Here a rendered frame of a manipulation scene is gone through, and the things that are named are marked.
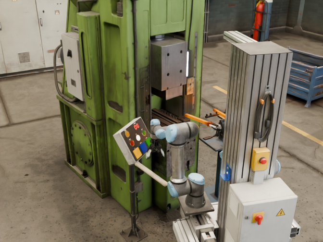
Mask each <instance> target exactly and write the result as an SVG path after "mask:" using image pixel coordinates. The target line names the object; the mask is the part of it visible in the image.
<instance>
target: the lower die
mask: <svg viewBox="0 0 323 242"><path fill-rule="evenodd" d="M152 110H154V111H156V112H158V113H160V114H162V115H164V116H166V117H167V118H169V119H171V120H173V121H175V122H177V124H178V123H182V122H181V121H180V120H178V119H175V118H174V117H172V116H169V115H168V114H166V113H164V112H161V111H160V110H158V109H156V108H154V109H152ZM151 116H152V118H155V119H158V120H160V121H161V123H162V124H161V123H160V124H161V127H164V126H169V125H173V124H174V123H173V122H171V121H169V120H167V119H165V118H163V117H161V116H160V115H158V114H156V113H154V112H151ZM163 123H164V125H163Z"/></svg>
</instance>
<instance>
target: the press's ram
mask: <svg viewBox="0 0 323 242"><path fill-rule="evenodd" d="M187 45H188V42H187V41H184V40H180V39H177V38H173V37H170V36H165V35H164V40H150V46H151V87H154V88H156V89H158V90H160V91H164V90H167V89H171V88H174V87H178V86H180V85H185V84H186V75H187Z"/></svg>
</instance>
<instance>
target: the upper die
mask: <svg viewBox="0 0 323 242"><path fill-rule="evenodd" d="M182 90H183V86H182V85H180V86H178V87H174V88H171V89H167V90H164V91H160V90H158V89H156V88H154V87H151V93H153V94H155V95H157V96H159V97H161V98H163V99H165V100H167V99H170V98H173V97H177V96H180V95H182Z"/></svg>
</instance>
